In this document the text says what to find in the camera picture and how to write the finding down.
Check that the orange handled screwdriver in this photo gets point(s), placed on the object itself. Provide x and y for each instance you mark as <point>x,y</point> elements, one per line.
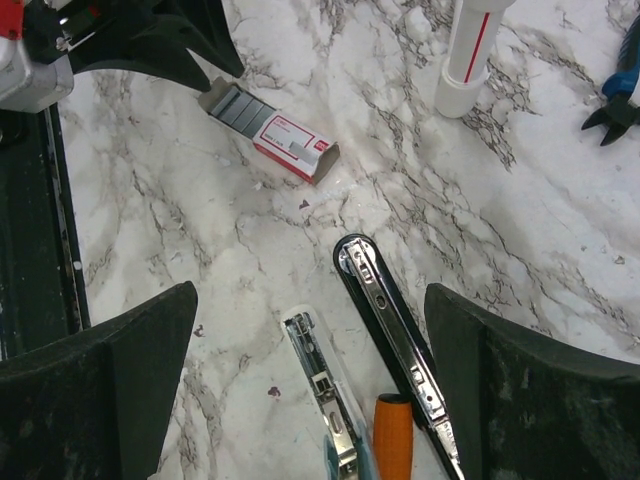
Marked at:
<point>393,436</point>

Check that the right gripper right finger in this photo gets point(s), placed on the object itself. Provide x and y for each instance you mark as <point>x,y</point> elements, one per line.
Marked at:
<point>526,406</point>

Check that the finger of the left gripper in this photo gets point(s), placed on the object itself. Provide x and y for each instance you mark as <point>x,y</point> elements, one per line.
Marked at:
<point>129,42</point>
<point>201,27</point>

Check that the white pvc pipe frame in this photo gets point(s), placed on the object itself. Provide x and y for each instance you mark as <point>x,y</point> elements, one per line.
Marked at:
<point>464,70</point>

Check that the blue handled pliers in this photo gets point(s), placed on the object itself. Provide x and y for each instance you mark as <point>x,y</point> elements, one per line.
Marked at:
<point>621,89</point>

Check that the red white staple box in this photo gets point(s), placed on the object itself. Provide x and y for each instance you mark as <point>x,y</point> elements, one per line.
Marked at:
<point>293,145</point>

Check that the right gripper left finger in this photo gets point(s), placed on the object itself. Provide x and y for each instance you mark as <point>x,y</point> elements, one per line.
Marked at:
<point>97,404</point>

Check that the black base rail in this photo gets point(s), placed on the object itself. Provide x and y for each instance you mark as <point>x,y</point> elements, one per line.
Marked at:
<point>43,296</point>

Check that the black stapler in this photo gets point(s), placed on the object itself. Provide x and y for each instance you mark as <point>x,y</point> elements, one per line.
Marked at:
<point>399,341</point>

